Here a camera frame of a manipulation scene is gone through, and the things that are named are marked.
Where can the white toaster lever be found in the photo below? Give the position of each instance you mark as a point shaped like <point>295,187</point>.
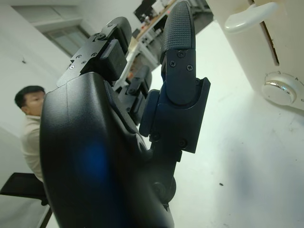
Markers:
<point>249,17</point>

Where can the grey framed window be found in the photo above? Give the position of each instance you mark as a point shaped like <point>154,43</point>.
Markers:
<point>61,35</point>

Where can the silver toaster dial knob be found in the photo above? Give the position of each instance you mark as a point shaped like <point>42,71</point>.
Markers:
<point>278,91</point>

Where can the cluttered workbench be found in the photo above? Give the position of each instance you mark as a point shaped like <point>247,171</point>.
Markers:
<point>152,31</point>

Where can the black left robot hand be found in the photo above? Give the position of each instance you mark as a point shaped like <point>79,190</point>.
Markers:
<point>95,154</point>

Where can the black monitor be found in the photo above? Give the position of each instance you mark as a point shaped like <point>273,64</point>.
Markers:
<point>145,10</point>

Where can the white two-slot toaster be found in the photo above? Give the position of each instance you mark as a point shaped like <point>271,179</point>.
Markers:
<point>251,54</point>

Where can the person in beige jacket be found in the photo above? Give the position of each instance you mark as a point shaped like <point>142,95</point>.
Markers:
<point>32,133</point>

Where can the black office chair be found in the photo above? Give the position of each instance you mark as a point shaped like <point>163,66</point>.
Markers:
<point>21,185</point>

